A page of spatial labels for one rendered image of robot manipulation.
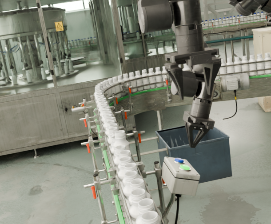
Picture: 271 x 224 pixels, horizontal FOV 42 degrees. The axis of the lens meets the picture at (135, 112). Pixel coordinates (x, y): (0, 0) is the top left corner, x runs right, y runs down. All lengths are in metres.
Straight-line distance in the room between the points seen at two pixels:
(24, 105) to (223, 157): 3.32
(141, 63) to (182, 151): 4.95
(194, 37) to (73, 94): 3.97
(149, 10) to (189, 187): 0.58
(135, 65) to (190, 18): 5.88
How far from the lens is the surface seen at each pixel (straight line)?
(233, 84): 2.84
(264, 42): 5.32
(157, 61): 6.68
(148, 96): 2.98
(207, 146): 1.79
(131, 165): 1.06
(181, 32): 0.74
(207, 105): 1.04
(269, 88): 3.07
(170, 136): 2.04
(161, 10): 0.72
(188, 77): 1.02
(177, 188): 1.08
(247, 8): 1.30
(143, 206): 0.82
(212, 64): 0.75
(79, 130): 4.76
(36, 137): 4.81
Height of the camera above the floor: 1.57
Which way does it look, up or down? 14 degrees down
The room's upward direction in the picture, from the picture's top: 9 degrees counter-clockwise
